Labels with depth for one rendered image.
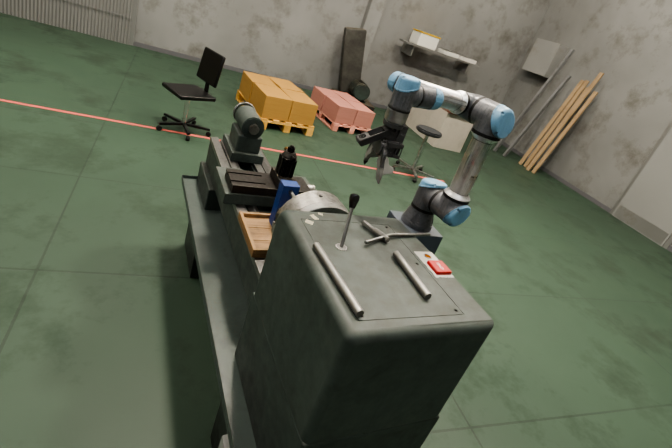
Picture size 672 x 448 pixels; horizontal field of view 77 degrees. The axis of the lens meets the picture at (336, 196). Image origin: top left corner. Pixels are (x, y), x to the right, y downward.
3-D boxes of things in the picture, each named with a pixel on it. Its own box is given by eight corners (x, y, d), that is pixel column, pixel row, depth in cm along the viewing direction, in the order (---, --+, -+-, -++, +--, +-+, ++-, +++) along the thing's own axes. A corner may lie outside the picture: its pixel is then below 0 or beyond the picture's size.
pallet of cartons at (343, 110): (370, 138, 724) (379, 115, 707) (325, 129, 685) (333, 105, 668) (345, 114, 819) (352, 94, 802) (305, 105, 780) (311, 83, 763)
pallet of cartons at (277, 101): (313, 138, 623) (322, 108, 604) (249, 127, 579) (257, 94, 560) (290, 108, 729) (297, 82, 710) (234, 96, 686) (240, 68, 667)
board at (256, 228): (327, 259, 192) (330, 251, 190) (251, 257, 175) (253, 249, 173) (306, 222, 215) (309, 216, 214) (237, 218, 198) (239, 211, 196)
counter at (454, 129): (414, 118, 1003) (426, 88, 974) (461, 153, 834) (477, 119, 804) (391, 112, 977) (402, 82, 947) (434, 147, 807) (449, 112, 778)
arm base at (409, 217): (421, 216, 208) (429, 199, 204) (436, 233, 196) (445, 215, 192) (395, 213, 202) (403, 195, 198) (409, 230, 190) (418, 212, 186)
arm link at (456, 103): (474, 90, 179) (392, 62, 150) (494, 99, 171) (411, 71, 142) (462, 116, 184) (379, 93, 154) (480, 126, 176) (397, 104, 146)
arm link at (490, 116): (442, 211, 194) (494, 98, 171) (465, 229, 184) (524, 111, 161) (423, 212, 187) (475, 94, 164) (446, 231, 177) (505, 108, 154)
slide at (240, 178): (310, 200, 226) (312, 193, 224) (230, 192, 205) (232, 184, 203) (300, 184, 240) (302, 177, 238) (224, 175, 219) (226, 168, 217)
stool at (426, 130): (417, 167, 660) (435, 125, 631) (437, 187, 604) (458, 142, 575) (381, 160, 635) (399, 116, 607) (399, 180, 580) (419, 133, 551)
